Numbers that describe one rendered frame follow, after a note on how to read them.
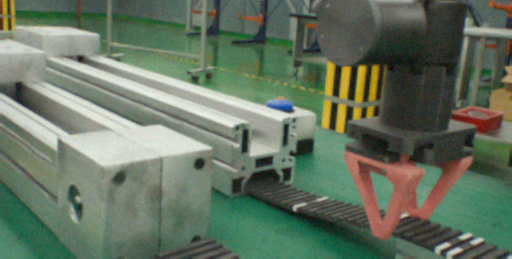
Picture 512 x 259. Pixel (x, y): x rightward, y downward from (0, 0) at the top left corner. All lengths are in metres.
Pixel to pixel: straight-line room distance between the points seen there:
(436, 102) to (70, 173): 0.30
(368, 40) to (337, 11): 0.04
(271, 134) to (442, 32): 0.27
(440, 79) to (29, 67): 0.56
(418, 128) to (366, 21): 0.11
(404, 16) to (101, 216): 0.27
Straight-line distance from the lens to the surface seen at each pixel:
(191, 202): 0.47
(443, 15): 0.45
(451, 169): 0.51
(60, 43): 1.09
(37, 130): 0.55
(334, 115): 3.93
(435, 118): 0.46
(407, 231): 0.50
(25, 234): 0.54
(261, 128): 0.66
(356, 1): 0.40
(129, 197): 0.43
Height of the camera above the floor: 1.01
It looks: 13 degrees down
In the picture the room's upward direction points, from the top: 4 degrees clockwise
